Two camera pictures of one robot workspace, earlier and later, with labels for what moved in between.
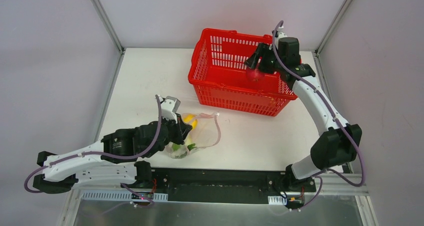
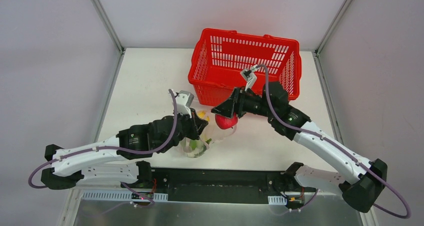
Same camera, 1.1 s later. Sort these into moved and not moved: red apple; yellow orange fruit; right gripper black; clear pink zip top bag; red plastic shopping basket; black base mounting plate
Moved: yellow orange fruit; right gripper black; red apple; clear pink zip top bag
Not moved: red plastic shopping basket; black base mounting plate
